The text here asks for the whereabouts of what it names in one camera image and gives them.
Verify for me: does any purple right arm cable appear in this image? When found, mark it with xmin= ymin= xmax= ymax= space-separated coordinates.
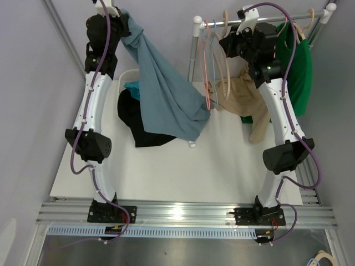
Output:
xmin=241 ymin=2 xmax=322 ymax=246

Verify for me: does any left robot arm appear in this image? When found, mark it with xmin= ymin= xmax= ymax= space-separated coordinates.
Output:
xmin=65 ymin=7 xmax=136 ymax=223

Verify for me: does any teal t shirt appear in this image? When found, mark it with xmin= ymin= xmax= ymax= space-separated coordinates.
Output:
xmin=124 ymin=80 xmax=140 ymax=101

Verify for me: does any beige hanger on floor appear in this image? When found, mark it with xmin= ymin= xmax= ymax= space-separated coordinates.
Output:
xmin=306 ymin=250 xmax=338 ymax=266

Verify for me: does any grey wall corner profile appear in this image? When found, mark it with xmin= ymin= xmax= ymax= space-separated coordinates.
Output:
xmin=40 ymin=0 xmax=85 ymax=78

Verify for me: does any light blue wire hanger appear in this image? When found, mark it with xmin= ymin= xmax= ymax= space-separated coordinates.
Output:
xmin=205 ymin=19 xmax=219 ymax=109

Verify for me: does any white slotted cable duct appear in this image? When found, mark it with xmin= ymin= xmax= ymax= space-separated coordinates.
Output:
xmin=47 ymin=225 xmax=257 ymax=239

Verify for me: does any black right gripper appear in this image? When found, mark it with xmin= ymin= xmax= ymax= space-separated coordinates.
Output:
xmin=219 ymin=24 xmax=257 ymax=64

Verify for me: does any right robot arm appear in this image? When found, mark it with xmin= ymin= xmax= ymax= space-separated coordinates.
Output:
xmin=220 ymin=23 xmax=315 ymax=226

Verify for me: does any green t shirt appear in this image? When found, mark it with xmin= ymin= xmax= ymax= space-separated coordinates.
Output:
xmin=240 ymin=21 xmax=313 ymax=124

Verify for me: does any black t shirt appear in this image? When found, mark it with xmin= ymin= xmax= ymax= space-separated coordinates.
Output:
xmin=117 ymin=89 xmax=176 ymax=148

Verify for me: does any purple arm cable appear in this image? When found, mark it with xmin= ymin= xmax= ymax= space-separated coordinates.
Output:
xmin=241 ymin=2 xmax=322 ymax=246
xmin=69 ymin=0 xmax=131 ymax=244

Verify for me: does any silver white clothes rack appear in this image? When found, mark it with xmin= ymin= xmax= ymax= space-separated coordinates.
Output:
xmin=187 ymin=1 xmax=337 ymax=84

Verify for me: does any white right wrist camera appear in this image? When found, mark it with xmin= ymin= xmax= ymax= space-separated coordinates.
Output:
xmin=236 ymin=5 xmax=260 ymax=35

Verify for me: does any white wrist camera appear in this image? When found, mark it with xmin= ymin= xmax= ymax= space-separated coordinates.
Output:
xmin=92 ymin=0 xmax=120 ymax=17
xmin=236 ymin=5 xmax=260 ymax=35

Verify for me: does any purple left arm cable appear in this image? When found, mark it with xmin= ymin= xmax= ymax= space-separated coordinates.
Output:
xmin=69 ymin=0 xmax=131 ymax=244

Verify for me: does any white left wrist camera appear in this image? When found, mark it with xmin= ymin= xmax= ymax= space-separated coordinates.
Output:
xmin=92 ymin=0 xmax=120 ymax=17

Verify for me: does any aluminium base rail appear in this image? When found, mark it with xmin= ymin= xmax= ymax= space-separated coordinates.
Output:
xmin=35 ymin=198 xmax=338 ymax=229

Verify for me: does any beige t shirt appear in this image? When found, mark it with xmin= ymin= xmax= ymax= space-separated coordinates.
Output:
xmin=208 ymin=65 xmax=271 ymax=143

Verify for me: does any grey blue t shirt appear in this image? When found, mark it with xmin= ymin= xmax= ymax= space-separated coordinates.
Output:
xmin=121 ymin=10 xmax=210 ymax=141

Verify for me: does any white perforated plastic basket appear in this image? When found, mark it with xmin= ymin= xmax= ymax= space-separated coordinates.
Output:
xmin=118 ymin=69 xmax=139 ymax=90

